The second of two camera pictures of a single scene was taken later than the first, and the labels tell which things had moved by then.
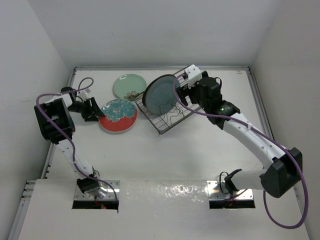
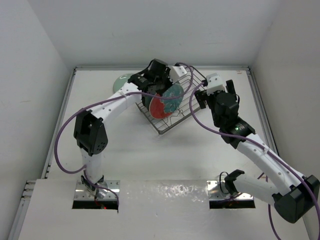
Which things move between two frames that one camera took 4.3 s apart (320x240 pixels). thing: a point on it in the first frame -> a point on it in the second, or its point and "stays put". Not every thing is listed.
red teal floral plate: x=120 y=115 -> x=160 y=108
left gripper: x=93 y=112 -> x=166 y=75
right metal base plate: x=216 y=192 stays put
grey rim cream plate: x=143 y=98 stays put
